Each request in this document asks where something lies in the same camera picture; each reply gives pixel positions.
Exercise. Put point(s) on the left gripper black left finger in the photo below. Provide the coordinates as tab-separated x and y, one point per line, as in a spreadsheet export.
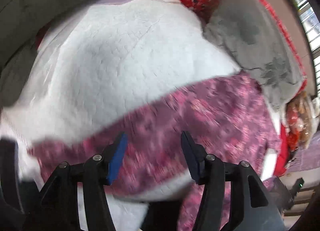
99	171

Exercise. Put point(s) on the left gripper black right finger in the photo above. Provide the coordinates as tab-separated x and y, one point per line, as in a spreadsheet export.
207	170

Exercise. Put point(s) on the plastic bag of items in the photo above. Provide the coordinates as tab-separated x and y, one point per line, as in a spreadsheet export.
302	118

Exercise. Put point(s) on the purple pink floral garment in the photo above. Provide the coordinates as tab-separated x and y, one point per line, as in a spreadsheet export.
227	115

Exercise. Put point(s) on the grey flower pillow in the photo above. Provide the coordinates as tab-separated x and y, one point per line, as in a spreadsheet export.
246	30

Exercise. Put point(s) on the dark green padded jacket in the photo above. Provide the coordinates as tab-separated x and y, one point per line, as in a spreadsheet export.
21	20

